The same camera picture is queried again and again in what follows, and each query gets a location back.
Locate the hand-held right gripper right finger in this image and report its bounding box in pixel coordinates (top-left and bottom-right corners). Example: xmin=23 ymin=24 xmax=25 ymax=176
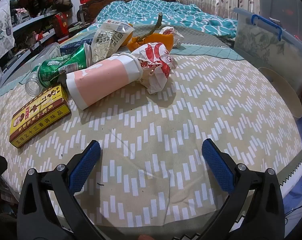
xmin=191 ymin=138 xmax=285 ymax=240

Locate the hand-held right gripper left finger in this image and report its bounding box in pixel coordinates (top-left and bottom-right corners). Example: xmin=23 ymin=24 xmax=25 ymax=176
xmin=17 ymin=140 xmax=109 ymax=240

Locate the yellow seasoning box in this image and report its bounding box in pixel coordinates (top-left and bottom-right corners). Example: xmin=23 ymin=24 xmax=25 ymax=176
xmin=9 ymin=83 xmax=71 ymax=148

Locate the clear plastic bottle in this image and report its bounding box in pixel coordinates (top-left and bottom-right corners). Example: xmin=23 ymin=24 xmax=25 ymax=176
xmin=25 ymin=42 xmax=61 ymax=96

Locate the beige trash bin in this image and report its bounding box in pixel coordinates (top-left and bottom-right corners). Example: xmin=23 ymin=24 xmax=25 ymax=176
xmin=257 ymin=67 xmax=302 ymax=118

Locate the green drink can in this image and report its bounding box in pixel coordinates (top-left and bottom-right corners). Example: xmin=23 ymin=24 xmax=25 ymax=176
xmin=37 ymin=42 xmax=93 ymax=89

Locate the blue milk carton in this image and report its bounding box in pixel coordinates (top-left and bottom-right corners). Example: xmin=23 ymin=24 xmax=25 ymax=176
xmin=59 ymin=39 xmax=95 ymax=57

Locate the pink paper cup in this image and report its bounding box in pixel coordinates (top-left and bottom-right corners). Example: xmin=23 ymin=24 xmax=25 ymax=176
xmin=65 ymin=53 xmax=143 ymax=110

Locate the red and white paper wrapper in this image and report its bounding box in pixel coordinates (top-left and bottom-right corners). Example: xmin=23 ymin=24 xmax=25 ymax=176
xmin=131 ymin=42 xmax=173 ymax=95

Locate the clear storage box blue lid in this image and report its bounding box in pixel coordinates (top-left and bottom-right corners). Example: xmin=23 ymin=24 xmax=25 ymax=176
xmin=232 ymin=7 xmax=302 ymax=93

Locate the silver food packet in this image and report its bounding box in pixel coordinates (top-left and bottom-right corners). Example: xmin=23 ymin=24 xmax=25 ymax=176
xmin=91 ymin=21 xmax=135 ymax=64

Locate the white floral print pillow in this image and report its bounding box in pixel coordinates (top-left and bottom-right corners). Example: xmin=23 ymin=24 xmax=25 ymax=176
xmin=0 ymin=0 xmax=16 ymax=65

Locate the orange pumpkin piece with stem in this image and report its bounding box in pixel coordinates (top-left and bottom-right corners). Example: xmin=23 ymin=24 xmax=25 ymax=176
xmin=127 ymin=12 xmax=175 ymax=53

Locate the small crumpled paper wrapper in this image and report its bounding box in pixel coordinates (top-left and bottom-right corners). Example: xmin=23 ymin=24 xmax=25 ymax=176
xmin=158 ymin=26 xmax=183 ymax=48

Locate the red gift box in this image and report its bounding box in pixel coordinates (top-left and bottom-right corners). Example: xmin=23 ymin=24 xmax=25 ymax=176
xmin=53 ymin=14 xmax=69 ymax=39

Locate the grey shelf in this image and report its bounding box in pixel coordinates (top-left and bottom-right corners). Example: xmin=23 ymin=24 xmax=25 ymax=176
xmin=11 ymin=12 xmax=61 ymax=55

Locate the teal patterned duvet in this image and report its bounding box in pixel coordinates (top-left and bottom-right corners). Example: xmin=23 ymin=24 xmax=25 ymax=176
xmin=95 ymin=0 xmax=239 ymax=39

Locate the dark handbag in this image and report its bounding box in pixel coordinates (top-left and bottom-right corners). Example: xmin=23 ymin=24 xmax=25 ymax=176
xmin=53 ymin=0 xmax=73 ymax=18

